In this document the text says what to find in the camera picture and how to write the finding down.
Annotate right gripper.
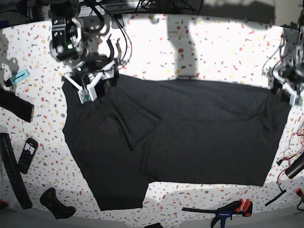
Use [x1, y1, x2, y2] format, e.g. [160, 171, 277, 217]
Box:
[50, 17, 122, 71]

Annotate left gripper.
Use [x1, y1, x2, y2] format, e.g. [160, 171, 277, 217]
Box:
[272, 64, 304, 88]

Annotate dark grey T-shirt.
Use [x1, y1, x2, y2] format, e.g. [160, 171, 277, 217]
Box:
[62, 75, 291, 211]

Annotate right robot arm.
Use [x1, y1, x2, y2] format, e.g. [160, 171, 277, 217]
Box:
[46, 0, 118, 73]

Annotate blue highlighter marker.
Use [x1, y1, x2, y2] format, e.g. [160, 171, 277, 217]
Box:
[4, 69, 29, 87]

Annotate red connector plug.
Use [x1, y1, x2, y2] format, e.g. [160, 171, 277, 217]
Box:
[295, 188, 304, 198]

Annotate small black rod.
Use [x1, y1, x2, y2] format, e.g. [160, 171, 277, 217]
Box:
[265, 190, 286, 207]

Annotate black remote control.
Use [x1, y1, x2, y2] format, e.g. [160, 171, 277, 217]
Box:
[17, 138, 38, 174]

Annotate blue orange bar clamp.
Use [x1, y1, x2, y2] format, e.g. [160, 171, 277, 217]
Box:
[182, 199, 253, 228]

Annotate long black tube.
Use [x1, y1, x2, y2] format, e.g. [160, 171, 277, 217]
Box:
[0, 133, 33, 209]

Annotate black game controller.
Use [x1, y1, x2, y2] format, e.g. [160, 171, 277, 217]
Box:
[39, 187, 76, 219]

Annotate small black box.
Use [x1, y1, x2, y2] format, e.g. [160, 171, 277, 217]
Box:
[144, 223, 163, 228]

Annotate red and black wires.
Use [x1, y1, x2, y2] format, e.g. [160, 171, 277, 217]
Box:
[276, 128, 304, 190]

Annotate black cylinder handle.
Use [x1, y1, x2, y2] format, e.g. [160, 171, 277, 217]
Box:
[285, 158, 304, 179]

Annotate black flat strap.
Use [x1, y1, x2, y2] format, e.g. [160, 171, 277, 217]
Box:
[0, 88, 35, 123]

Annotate red tool handle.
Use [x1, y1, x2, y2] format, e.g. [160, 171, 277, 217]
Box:
[0, 200, 9, 210]

